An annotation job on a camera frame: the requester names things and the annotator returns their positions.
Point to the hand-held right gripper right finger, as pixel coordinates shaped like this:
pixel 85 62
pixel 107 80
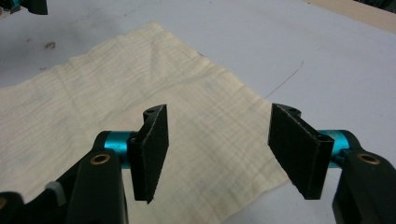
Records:
pixel 299 152

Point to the cream patterned cloth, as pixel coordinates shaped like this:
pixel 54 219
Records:
pixel 93 102

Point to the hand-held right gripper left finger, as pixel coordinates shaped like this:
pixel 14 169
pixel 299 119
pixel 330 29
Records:
pixel 151 152

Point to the white foam mat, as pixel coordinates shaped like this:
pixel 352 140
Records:
pixel 249 37

